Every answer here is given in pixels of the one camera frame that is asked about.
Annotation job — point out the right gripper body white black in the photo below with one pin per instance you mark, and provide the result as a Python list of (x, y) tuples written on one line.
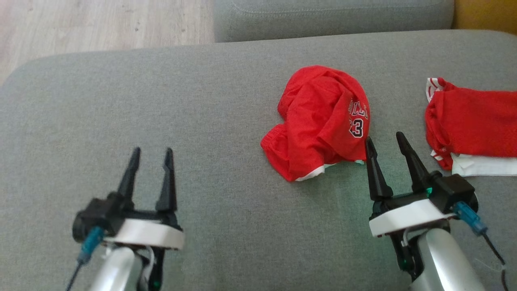
[(408, 214)]

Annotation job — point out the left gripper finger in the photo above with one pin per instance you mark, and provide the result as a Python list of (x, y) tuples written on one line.
[(129, 173), (167, 182)]

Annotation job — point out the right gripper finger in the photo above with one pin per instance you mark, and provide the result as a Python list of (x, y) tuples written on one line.
[(375, 169), (412, 161)]

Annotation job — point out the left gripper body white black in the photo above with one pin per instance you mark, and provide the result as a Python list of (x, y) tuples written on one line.
[(149, 234)]

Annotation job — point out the red white basketball jersey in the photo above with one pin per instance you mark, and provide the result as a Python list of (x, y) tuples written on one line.
[(472, 121)]

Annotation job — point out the red basketball shorts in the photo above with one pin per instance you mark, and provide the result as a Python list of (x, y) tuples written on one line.
[(319, 121)]

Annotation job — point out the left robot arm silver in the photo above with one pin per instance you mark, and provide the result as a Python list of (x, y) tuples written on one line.
[(117, 270)]

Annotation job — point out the grey sofa seat cushion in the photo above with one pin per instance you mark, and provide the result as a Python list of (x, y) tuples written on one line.
[(202, 121)]

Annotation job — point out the grey sofa back cushion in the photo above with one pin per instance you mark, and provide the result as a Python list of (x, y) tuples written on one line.
[(331, 20)]

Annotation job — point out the yellow cushion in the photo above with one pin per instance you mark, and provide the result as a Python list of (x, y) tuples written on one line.
[(488, 14)]

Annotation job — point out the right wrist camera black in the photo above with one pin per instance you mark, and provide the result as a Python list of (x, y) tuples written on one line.
[(454, 192)]

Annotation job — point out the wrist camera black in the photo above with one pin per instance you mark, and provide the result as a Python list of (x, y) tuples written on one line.
[(95, 216), (454, 192)]

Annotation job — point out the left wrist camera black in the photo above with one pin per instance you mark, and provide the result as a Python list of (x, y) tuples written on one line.
[(95, 216)]

